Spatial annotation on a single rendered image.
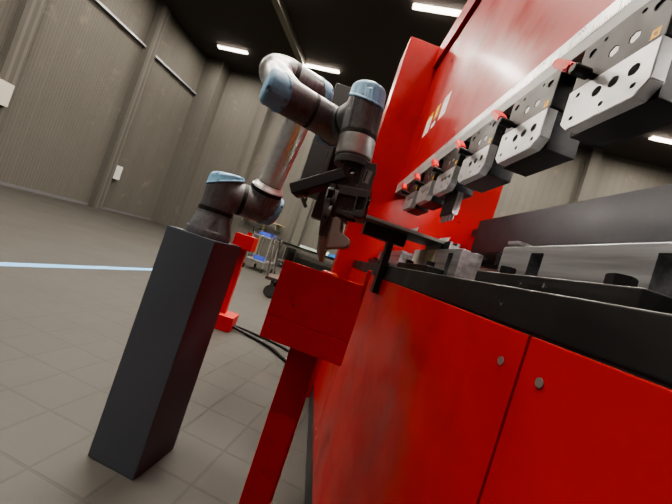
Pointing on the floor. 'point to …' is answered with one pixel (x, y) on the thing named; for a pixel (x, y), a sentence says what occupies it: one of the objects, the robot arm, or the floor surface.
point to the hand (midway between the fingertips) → (319, 254)
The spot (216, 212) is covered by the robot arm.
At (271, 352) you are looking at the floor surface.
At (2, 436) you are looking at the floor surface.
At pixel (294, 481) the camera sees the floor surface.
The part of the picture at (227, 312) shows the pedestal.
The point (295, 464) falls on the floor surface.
